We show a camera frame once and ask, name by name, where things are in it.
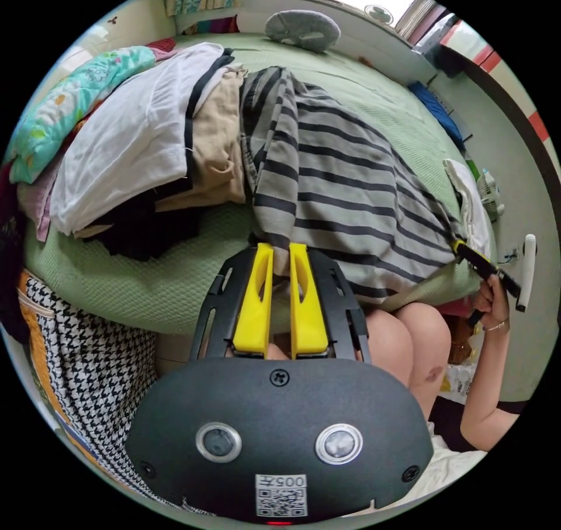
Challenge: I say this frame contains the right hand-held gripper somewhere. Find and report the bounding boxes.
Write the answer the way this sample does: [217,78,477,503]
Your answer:
[451,239,523,327]

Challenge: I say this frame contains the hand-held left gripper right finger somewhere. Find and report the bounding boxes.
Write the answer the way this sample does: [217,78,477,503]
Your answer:
[289,243,329,359]

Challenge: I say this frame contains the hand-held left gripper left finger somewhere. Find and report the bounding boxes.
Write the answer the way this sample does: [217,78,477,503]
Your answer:
[232,243,276,359]

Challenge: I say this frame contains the black and gray striped shirt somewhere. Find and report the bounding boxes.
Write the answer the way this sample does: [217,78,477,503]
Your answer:
[238,66,473,306]

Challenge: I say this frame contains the person's right forearm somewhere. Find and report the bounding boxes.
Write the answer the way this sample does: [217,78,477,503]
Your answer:
[460,319,514,453]

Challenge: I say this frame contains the person's right hand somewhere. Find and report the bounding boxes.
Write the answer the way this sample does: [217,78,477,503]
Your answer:
[475,275,512,332]

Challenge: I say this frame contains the white folded garment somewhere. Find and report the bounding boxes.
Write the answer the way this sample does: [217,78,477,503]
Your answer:
[442,158,493,257]

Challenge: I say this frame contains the small white desk fan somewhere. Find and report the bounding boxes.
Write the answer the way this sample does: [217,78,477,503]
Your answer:
[475,168,505,223]

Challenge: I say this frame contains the person's body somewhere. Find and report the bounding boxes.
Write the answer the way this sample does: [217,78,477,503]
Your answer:
[267,300,534,510]

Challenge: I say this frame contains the bed with green mat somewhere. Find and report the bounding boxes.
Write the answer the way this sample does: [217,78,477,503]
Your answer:
[22,32,500,337]

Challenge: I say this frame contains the blue cloth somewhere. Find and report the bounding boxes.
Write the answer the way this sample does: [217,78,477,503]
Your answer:
[409,81,468,150]

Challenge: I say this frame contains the houndstooth patterned cloth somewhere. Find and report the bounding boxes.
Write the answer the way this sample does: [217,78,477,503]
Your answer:
[17,270,213,515]

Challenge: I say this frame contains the pile of clothes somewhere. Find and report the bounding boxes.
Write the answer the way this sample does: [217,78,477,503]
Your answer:
[17,42,251,264]

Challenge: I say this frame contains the gray round cushion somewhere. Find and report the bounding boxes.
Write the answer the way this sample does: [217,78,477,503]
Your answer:
[264,10,342,53]

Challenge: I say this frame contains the teal floral quilt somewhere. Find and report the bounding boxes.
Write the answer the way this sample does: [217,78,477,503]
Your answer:
[8,46,157,185]

